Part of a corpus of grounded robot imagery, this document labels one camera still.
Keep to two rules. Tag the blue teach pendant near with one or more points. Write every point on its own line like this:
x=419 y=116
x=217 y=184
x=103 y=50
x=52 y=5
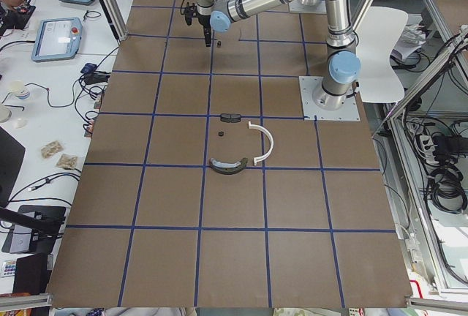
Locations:
x=57 y=39

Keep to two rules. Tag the white paper cup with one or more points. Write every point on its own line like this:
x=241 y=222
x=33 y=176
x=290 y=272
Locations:
x=19 y=89

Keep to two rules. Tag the white chair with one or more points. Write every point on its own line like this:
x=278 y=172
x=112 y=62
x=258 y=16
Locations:
x=378 y=33

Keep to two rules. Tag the black brake pad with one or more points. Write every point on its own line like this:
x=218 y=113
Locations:
x=230 y=117

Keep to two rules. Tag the white curved plastic bracket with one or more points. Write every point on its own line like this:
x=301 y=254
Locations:
x=266 y=137

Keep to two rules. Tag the olive curved brake shoe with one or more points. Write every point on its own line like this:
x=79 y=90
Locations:
x=228 y=168

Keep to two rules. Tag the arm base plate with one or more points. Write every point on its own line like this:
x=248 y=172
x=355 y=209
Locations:
x=319 y=106
x=308 y=6

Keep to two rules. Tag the black monitor stand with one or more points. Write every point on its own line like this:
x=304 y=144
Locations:
x=34 y=229

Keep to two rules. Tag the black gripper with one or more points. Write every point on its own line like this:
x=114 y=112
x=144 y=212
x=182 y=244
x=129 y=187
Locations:
x=205 y=20

